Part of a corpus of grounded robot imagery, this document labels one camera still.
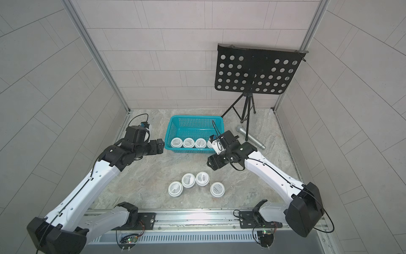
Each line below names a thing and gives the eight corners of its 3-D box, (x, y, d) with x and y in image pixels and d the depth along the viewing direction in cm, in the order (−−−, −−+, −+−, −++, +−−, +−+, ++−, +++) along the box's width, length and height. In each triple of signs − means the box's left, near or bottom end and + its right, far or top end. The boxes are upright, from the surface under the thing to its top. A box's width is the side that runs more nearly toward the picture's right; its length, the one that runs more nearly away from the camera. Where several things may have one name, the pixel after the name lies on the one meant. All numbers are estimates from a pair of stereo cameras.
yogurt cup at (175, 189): (170, 199, 79) (167, 195, 74) (172, 185, 83) (169, 181, 78) (183, 199, 79) (181, 195, 74) (184, 185, 83) (182, 181, 78)
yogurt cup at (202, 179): (196, 188, 82) (195, 184, 77) (196, 176, 86) (196, 171, 81) (209, 188, 82) (209, 184, 77) (209, 176, 87) (209, 171, 81)
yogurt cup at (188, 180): (183, 190, 82) (180, 185, 75) (184, 178, 86) (182, 172, 79) (195, 190, 82) (194, 185, 75) (196, 178, 86) (194, 172, 79)
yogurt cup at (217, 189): (210, 199, 79) (210, 195, 74) (210, 186, 83) (210, 182, 78) (224, 199, 79) (225, 195, 74) (223, 186, 83) (224, 182, 78)
